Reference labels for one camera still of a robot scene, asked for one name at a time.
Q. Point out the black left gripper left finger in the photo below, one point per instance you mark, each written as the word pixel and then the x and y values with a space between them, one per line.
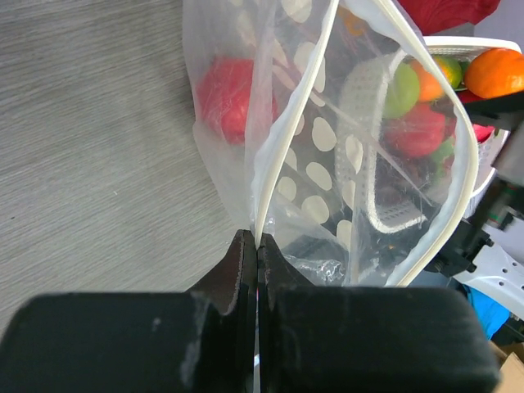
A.
pixel 198 340

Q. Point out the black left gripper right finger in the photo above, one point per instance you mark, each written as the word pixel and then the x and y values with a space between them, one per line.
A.
pixel 366 339

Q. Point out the clear polka dot zip bag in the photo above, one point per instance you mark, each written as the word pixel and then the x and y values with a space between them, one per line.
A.
pixel 281 181

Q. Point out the white perforated fruit basket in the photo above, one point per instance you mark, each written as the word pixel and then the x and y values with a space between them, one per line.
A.
pixel 396 162

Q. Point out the red apple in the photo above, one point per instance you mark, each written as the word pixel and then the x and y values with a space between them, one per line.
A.
pixel 418 133

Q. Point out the green pear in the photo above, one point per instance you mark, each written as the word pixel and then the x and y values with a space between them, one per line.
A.
pixel 402 93

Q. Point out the orange tangerine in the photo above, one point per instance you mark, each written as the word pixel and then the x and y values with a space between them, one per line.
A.
pixel 495 73

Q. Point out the folded red cloth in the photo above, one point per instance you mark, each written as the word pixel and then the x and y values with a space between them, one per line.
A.
pixel 434 16

